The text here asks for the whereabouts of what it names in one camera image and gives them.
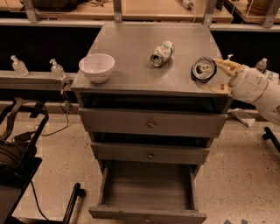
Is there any blue crushed pepsi can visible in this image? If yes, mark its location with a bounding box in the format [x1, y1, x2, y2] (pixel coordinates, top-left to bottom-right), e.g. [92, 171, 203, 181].
[191, 57, 217, 84]

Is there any clear sanitizer bottle far left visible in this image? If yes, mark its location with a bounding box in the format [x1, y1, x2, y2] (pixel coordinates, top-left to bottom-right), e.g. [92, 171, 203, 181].
[10, 55, 29, 76]

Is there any white power adapter top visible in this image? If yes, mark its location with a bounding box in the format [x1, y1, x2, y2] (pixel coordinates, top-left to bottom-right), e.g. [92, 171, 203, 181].
[178, 0, 193, 10]

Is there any black chair left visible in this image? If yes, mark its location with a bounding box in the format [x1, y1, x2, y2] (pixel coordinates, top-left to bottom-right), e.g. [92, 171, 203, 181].
[0, 97, 49, 224]

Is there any green white soda can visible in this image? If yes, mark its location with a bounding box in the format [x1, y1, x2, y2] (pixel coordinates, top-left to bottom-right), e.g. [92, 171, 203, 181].
[150, 40, 175, 67]

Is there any clear water bottle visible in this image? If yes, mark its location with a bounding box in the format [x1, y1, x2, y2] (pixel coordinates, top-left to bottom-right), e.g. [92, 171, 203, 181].
[255, 58, 267, 73]

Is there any grey middle drawer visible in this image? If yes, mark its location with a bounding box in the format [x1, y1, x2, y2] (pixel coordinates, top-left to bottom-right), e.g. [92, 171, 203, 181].
[91, 143, 210, 165]

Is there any black stand leg bottom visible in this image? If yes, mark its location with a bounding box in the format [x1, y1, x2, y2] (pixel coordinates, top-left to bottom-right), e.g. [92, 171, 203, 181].
[62, 183, 86, 224]

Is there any grey three-drawer cabinet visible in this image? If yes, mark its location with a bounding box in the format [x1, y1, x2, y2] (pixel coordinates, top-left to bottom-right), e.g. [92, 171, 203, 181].
[70, 22, 240, 224]

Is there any clear sanitizer bottle near cabinet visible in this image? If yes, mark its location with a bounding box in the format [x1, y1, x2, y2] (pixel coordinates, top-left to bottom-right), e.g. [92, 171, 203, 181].
[50, 59, 66, 81]

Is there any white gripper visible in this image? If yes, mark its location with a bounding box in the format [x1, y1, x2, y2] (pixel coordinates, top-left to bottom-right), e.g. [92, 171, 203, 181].
[196, 59, 269, 103]

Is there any grey top drawer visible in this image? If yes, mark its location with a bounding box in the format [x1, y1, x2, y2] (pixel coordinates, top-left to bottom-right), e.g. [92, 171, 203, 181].
[79, 108, 228, 138]

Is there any black chair leg right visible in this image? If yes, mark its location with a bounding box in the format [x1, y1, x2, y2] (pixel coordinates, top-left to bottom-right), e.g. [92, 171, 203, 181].
[262, 127, 280, 152]

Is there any white plastic packet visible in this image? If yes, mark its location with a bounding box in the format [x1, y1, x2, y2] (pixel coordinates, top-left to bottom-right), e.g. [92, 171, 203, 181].
[267, 70, 279, 82]

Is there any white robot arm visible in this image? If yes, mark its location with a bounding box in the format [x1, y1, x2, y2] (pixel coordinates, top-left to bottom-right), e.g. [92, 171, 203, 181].
[191, 57, 280, 125]

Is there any grey open bottom drawer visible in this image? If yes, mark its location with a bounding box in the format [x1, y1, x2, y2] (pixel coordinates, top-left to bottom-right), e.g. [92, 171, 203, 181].
[89, 161, 207, 224]

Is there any white bowl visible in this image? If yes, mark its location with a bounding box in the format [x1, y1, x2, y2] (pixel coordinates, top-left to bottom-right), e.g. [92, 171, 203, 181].
[79, 53, 115, 83]

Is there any black cable on floor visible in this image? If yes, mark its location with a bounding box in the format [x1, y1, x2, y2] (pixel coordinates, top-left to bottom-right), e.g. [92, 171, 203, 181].
[11, 88, 72, 142]

